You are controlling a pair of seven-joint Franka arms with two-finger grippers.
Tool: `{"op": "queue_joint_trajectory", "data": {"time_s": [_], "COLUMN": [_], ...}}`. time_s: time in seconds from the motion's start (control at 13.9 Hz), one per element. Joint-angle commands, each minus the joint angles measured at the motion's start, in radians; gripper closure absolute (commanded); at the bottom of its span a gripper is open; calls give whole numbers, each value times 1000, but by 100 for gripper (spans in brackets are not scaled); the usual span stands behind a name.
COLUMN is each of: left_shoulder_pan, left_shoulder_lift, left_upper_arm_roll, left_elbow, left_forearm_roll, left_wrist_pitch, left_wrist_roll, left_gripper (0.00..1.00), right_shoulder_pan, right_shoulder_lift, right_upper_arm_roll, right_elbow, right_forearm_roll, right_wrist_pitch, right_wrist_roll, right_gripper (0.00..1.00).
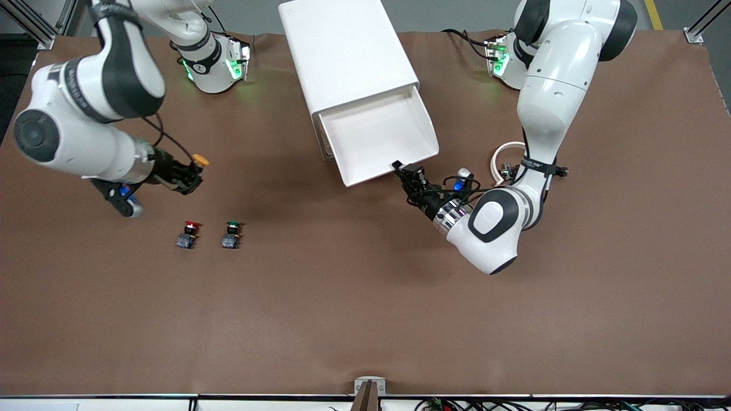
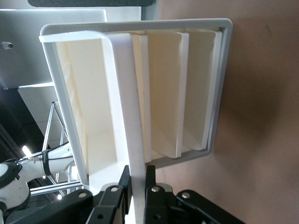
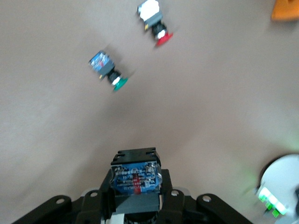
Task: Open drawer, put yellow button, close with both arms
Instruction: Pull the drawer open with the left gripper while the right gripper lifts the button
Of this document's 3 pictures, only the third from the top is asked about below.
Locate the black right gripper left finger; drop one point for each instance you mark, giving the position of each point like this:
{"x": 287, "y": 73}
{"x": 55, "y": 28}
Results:
{"x": 106, "y": 191}

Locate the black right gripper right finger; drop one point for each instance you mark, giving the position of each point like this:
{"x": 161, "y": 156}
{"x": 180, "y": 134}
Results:
{"x": 167, "y": 189}

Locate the yellow push button switch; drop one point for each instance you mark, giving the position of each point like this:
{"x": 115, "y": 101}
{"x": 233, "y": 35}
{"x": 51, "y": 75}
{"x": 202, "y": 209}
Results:
{"x": 135, "y": 179}

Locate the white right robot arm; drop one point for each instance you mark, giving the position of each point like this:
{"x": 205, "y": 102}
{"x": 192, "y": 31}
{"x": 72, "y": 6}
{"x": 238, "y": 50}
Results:
{"x": 280, "y": 177}

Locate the green push button switch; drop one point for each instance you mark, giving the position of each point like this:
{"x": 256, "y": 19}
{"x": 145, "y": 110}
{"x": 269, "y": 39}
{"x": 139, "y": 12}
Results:
{"x": 104, "y": 64}

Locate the red push button switch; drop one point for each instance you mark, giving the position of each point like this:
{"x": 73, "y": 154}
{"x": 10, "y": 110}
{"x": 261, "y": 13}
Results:
{"x": 153, "y": 18}

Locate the orange button enclosure box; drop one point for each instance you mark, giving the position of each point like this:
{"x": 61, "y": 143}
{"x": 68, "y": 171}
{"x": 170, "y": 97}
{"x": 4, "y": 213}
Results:
{"x": 286, "y": 10}

